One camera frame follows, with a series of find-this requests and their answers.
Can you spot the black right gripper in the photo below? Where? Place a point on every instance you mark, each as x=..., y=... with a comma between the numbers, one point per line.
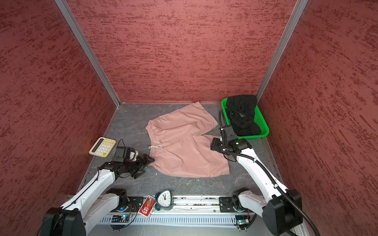
x=214, y=145

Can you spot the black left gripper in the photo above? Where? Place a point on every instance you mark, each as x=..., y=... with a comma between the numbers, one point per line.
x=141, y=167

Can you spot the pink drawstring shorts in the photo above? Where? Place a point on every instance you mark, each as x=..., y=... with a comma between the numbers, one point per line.
x=180, y=144

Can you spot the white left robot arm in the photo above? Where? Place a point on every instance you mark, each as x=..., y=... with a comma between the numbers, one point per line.
x=79, y=215

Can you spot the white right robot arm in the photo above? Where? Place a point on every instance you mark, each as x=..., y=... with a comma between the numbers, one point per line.
x=279, y=207

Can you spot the black shorts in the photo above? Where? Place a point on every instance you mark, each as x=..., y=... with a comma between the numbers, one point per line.
x=241, y=113

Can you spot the teal analog clock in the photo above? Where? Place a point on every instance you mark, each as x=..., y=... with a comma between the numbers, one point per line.
x=164, y=200

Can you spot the red snack packet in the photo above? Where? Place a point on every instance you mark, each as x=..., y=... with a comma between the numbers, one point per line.
x=147, y=207

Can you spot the cream desk calculator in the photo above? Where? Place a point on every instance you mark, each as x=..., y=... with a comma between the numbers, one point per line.
x=102, y=147

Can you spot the green plastic basket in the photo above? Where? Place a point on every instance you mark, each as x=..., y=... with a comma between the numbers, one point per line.
x=259, y=120

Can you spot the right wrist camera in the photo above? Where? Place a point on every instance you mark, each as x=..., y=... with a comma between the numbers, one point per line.
x=228, y=134

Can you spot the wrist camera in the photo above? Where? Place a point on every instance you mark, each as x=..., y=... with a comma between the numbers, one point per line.
x=124, y=154
x=228, y=134

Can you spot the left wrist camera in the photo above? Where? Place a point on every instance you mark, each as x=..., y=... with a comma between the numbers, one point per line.
x=124, y=154

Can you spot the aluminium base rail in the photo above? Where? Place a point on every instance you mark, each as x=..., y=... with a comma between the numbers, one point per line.
x=200, y=203

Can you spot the right aluminium corner post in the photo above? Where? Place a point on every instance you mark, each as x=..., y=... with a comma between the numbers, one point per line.
x=287, y=33

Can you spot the aluminium corner post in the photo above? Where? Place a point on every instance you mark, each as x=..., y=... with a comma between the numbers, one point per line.
x=287, y=33
x=78, y=33

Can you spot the left aluminium corner post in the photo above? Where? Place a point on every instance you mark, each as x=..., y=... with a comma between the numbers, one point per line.
x=78, y=33

